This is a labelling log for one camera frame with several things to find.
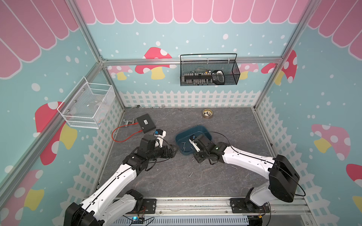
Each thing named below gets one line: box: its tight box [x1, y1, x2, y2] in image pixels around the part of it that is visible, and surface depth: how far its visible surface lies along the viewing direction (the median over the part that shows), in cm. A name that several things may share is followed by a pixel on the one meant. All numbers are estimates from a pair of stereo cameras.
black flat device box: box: [136, 113, 157, 134], surface depth 111 cm
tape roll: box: [202, 108, 214, 120], surface depth 118 cm
